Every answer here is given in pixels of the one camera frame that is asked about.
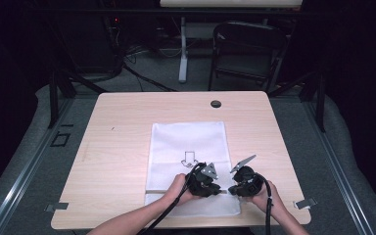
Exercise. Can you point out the white desk leg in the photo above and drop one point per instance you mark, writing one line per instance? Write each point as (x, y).
(183, 58)

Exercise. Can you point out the black folding chair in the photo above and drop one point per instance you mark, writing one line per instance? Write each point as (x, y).
(248, 49)

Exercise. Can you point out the black frame post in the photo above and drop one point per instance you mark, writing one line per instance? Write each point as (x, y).
(321, 104)
(53, 101)

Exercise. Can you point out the black computer tower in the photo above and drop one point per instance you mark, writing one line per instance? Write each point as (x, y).
(89, 45)

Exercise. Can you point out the white mesh bag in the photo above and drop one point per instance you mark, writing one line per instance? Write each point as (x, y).
(186, 140)

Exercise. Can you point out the person's left hand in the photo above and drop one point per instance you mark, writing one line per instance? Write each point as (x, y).
(178, 192)

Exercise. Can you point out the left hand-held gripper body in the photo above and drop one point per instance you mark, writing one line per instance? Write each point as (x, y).
(199, 182)

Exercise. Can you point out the aluminium floor rail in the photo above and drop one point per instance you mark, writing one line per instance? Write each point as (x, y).
(23, 171)
(339, 173)

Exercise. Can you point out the grey metal table bracket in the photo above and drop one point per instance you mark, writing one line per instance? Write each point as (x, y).
(305, 203)
(57, 206)

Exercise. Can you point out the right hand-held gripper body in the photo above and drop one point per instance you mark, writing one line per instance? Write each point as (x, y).
(251, 182)

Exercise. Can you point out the black horizontal frame bar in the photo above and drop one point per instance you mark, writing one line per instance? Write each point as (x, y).
(143, 12)

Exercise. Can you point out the person's right hand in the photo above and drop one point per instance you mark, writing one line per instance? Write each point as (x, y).
(269, 200)

